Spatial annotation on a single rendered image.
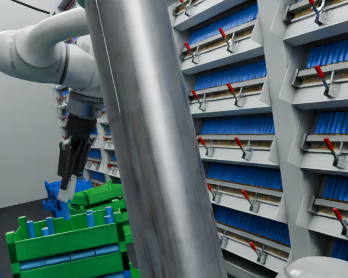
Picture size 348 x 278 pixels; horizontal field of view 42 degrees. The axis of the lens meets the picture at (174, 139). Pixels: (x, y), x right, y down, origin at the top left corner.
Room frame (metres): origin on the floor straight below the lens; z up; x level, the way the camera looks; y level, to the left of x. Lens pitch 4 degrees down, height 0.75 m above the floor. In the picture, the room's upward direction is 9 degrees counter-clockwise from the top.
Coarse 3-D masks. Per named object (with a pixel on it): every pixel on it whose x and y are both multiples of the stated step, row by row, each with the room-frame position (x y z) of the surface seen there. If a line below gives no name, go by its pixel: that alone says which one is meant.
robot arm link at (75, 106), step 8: (72, 96) 1.12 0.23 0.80; (80, 96) 1.11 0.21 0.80; (72, 104) 1.12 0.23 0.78; (80, 104) 1.11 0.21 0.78; (88, 104) 1.11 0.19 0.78; (96, 104) 1.13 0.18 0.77; (72, 112) 1.12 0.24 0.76; (80, 112) 1.12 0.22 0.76; (88, 112) 1.12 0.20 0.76; (96, 112) 1.13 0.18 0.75
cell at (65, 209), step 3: (63, 204) 1.19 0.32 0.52; (66, 204) 1.19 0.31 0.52; (63, 207) 1.19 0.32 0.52; (66, 207) 1.19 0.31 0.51; (63, 210) 1.19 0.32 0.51; (66, 210) 1.19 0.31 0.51; (63, 213) 1.19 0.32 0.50; (66, 213) 1.19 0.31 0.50; (69, 213) 1.20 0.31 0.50; (63, 216) 1.19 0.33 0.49; (66, 216) 1.19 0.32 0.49; (69, 216) 1.19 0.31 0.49; (66, 219) 1.19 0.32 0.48; (69, 219) 1.19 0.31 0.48
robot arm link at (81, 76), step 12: (84, 36) 1.10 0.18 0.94; (72, 48) 1.09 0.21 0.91; (84, 48) 1.09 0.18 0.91; (72, 60) 1.07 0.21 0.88; (84, 60) 1.08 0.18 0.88; (72, 72) 1.08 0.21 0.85; (84, 72) 1.08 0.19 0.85; (96, 72) 1.10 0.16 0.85; (60, 84) 1.11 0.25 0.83; (72, 84) 1.10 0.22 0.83; (84, 84) 1.09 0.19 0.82; (96, 84) 1.10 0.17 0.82; (96, 96) 1.12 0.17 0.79
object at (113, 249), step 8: (96, 248) 1.20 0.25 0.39; (104, 248) 1.19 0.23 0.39; (112, 248) 1.19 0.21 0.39; (48, 256) 1.19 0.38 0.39; (56, 256) 1.19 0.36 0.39; (64, 256) 1.17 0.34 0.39; (72, 256) 1.17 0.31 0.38; (80, 256) 1.17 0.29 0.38; (88, 256) 1.18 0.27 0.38; (24, 264) 1.16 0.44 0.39; (32, 264) 1.16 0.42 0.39; (40, 264) 1.16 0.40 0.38; (48, 264) 1.16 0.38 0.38
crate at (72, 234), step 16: (112, 208) 1.38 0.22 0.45; (64, 224) 1.35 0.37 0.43; (80, 224) 1.36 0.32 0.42; (96, 224) 1.37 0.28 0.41; (112, 224) 1.18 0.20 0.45; (16, 240) 1.23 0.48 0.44; (32, 240) 1.15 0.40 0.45; (48, 240) 1.16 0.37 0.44; (64, 240) 1.16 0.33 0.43; (80, 240) 1.17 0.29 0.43; (96, 240) 1.18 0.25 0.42; (112, 240) 1.18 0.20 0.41; (16, 256) 1.14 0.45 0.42; (32, 256) 1.15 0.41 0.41
